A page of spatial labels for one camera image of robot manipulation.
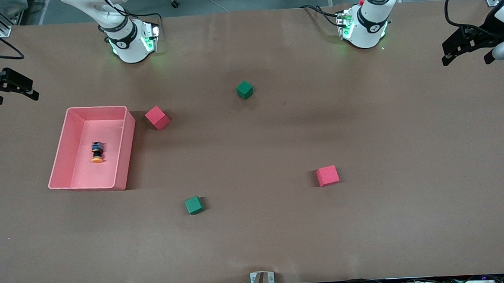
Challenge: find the orange cap push button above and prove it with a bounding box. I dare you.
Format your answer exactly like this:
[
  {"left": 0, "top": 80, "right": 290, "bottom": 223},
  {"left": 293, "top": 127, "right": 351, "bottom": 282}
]
[{"left": 91, "top": 141, "right": 105, "bottom": 164}]

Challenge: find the pink plastic bin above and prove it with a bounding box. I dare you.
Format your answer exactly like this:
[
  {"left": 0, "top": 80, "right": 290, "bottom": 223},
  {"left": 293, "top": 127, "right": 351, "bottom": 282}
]
[{"left": 44, "top": 104, "right": 139, "bottom": 195}]

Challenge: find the red cube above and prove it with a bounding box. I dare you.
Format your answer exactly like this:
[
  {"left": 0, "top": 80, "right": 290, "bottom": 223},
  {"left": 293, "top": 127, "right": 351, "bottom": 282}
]
[
  {"left": 144, "top": 105, "right": 171, "bottom": 131},
  {"left": 315, "top": 165, "right": 341, "bottom": 188}
]

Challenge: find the green cube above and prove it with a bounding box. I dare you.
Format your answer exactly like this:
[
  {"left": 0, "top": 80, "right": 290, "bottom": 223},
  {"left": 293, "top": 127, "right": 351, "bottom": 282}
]
[
  {"left": 236, "top": 80, "right": 255, "bottom": 100},
  {"left": 184, "top": 196, "right": 205, "bottom": 215}
]

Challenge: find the brown paper table cover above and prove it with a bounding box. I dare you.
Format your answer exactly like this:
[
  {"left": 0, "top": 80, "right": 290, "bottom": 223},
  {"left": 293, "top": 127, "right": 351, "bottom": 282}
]
[{"left": 0, "top": 0, "right": 504, "bottom": 283}]

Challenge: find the black base power cable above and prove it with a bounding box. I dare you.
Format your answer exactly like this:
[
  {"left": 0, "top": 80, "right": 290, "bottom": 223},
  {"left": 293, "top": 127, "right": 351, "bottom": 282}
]
[
  {"left": 114, "top": 6, "right": 164, "bottom": 37},
  {"left": 300, "top": 2, "right": 346, "bottom": 29}
]

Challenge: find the white floor cable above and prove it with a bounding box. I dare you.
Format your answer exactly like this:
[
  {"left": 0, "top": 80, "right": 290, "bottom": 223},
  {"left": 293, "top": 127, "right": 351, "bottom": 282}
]
[{"left": 199, "top": 0, "right": 228, "bottom": 14}]

